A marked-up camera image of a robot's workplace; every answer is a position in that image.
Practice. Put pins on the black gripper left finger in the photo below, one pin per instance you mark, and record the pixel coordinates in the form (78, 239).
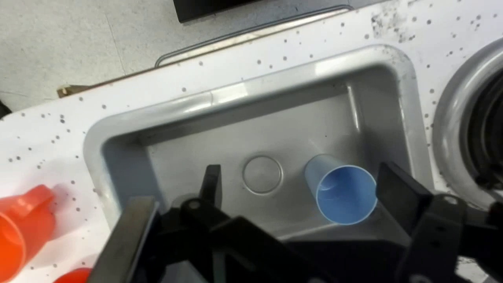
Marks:
(146, 242)

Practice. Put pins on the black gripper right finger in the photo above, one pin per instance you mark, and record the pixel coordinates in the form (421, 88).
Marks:
(443, 228)

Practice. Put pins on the blue toy cup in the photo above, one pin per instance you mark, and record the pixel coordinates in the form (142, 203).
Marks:
(345, 193)

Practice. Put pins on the small red toy cup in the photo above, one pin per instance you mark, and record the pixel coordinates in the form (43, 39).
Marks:
(78, 275)

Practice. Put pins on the front right stove burner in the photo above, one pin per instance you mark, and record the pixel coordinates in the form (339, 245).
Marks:
(468, 132)

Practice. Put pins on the red toy mug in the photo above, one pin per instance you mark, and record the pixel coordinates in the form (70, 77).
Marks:
(28, 223)

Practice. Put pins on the grey toy sink basin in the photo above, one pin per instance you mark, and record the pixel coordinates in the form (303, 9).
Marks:
(361, 107)

